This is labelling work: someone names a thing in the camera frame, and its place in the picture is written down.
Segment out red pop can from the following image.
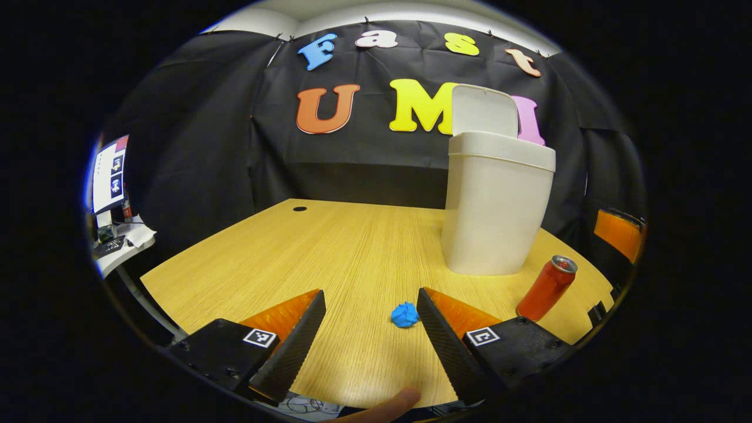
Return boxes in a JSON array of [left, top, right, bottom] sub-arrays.
[[516, 255, 578, 323]]

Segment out white desktop garbage bin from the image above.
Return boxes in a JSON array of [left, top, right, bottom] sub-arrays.
[[441, 83, 556, 276]]

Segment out white side desk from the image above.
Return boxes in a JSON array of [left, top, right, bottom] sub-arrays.
[[94, 214, 158, 277]]

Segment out black backdrop cloth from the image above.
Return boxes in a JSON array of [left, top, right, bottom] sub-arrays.
[[100, 21, 647, 283]]

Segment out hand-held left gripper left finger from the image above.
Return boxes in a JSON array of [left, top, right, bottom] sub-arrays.
[[167, 289, 327, 405]]

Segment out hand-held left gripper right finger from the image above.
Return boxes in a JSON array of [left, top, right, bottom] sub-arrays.
[[416, 287, 573, 406]]

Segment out blue paper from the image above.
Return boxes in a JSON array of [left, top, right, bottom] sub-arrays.
[[391, 302, 420, 328]]

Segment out wooden desktop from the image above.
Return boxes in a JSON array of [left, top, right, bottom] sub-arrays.
[[140, 199, 615, 409]]

